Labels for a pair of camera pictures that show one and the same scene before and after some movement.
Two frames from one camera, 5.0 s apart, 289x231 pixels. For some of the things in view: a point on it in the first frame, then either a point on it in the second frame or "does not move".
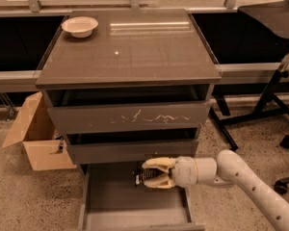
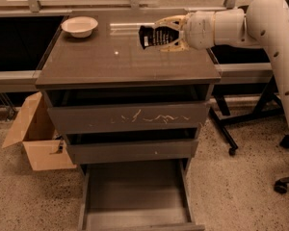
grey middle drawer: [144, 149] does not move
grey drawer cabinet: [127, 86] does not move
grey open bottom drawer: [110, 200] does not move
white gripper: [185, 171] -> [198, 30]
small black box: [145, 174] -> [152, 36]
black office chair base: [281, 185] does not move
